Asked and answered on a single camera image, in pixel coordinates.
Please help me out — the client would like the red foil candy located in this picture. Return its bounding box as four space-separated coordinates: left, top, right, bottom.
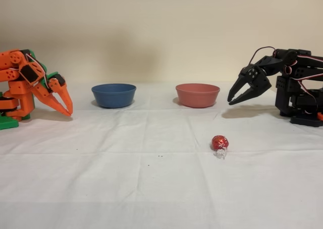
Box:
211 135 230 160

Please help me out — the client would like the red bowl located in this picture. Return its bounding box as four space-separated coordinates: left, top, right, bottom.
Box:
175 83 221 108

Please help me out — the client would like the blue bowl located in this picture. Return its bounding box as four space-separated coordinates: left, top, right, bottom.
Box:
91 83 137 109

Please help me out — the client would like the white tablecloth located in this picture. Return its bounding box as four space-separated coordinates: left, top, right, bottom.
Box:
0 81 323 229

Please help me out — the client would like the orange arm servo cable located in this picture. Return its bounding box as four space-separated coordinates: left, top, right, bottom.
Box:
21 51 51 90

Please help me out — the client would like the red white gripper servo cable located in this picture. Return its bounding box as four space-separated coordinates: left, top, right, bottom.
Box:
248 46 276 66

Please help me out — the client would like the striped black arm cable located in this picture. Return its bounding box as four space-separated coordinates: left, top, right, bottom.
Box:
282 52 323 115

